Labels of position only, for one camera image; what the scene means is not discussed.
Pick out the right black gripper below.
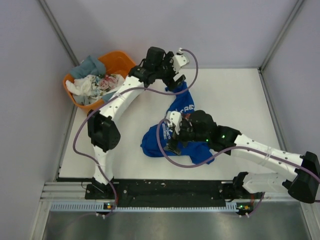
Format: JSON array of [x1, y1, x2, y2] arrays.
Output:
[[164, 119, 209, 156]]

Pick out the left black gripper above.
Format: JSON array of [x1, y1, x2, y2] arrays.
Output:
[[153, 51, 185, 91]]

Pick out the blue t shirt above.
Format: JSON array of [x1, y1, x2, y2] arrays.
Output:
[[139, 80, 216, 166]]

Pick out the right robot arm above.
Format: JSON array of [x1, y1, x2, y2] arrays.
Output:
[[165, 110, 320, 204]]

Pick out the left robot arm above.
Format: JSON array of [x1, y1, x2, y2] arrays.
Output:
[[87, 46, 189, 199]]

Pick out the orange plastic laundry basket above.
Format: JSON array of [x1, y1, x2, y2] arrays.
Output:
[[63, 51, 136, 113]]

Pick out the grey-blue t shirt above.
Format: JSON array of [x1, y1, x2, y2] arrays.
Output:
[[69, 56, 109, 106]]

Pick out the white t shirt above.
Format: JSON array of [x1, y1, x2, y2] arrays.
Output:
[[65, 75, 92, 96]]

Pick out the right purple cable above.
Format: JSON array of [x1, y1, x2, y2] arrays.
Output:
[[156, 118, 320, 217]]

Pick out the purple cable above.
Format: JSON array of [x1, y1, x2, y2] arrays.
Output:
[[72, 48, 200, 217], [156, 118, 320, 217]]

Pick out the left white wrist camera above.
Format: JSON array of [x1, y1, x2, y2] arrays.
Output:
[[172, 48, 190, 74]]

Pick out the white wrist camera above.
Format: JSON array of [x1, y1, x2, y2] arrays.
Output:
[[165, 111, 183, 135], [172, 48, 190, 74]]

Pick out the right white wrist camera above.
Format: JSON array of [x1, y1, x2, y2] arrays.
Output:
[[165, 111, 183, 135]]

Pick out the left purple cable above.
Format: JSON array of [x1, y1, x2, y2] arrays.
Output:
[[72, 48, 200, 217]]

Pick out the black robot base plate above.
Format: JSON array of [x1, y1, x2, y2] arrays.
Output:
[[85, 179, 254, 208]]

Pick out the left aluminium frame post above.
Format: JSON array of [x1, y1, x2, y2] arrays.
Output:
[[36, 0, 80, 66]]

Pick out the aluminium frame post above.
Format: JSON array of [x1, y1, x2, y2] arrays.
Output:
[[258, 0, 307, 71], [36, 0, 80, 66]]

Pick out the grey slotted cable duct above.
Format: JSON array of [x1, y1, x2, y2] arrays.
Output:
[[50, 201, 252, 213]]

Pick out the right aluminium frame post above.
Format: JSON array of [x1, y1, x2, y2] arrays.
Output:
[[258, 0, 307, 71]]

